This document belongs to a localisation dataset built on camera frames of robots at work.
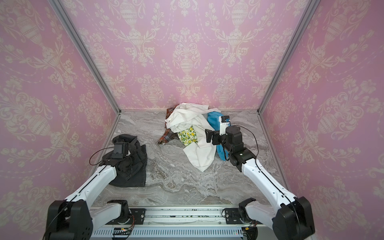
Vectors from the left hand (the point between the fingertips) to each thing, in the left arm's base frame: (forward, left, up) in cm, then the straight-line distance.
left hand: (138, 156), depth 88 cm
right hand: (+8, -43, +18) cm, 48 cm away
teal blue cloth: (+29, -46, +3) cm, 54 cm away
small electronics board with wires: (-35, +2, -10) cm, 37 cm away
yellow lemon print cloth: (+19, -28, -4) cm, 34 cm away
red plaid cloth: (+19, -14, -5) cm, 25 cm away
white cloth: (+26, -25, +9) cm, 37 cm away
